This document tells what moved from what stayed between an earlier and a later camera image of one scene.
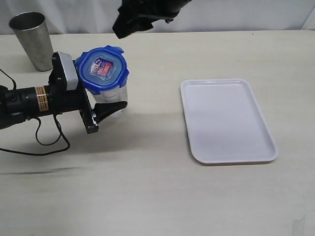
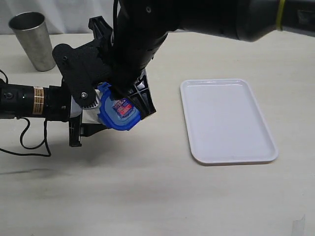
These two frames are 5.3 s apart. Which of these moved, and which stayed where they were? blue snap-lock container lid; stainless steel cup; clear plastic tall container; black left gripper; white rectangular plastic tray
Moved: clear plastic tall container; black left gripper; blue snap-lock container lid
Stayed: white rectangular plastic tray; stainless steel cup
